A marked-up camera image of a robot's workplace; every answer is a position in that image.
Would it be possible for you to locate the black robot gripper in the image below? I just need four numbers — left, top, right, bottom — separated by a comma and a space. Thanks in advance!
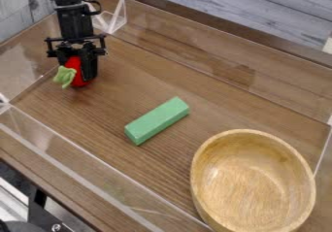
45, 4, 106, 82

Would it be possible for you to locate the red plush strawberry toy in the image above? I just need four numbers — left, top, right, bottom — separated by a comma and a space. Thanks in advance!
54, 56, 90, 88

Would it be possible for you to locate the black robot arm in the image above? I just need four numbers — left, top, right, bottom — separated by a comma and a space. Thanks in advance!
46, 0, 107, 87

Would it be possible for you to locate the green rectangular block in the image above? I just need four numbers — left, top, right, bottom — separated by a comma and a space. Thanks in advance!
125, 97, 190, 146

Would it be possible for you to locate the wooden bowl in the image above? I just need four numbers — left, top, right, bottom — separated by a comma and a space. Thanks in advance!
191, 129, 317, 232

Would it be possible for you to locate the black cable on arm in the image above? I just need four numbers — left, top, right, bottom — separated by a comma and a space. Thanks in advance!
82, 0, 105, 17

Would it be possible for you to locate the clear acrylic table enclosure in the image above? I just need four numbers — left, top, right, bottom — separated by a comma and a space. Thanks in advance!
0, 0, 332, 232

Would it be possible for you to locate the black table leg bracket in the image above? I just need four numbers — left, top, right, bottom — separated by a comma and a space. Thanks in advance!
27, 188, 74, 232

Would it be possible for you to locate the black cable lower left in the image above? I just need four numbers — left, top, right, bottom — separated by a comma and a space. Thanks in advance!
0, 219, 13, 232

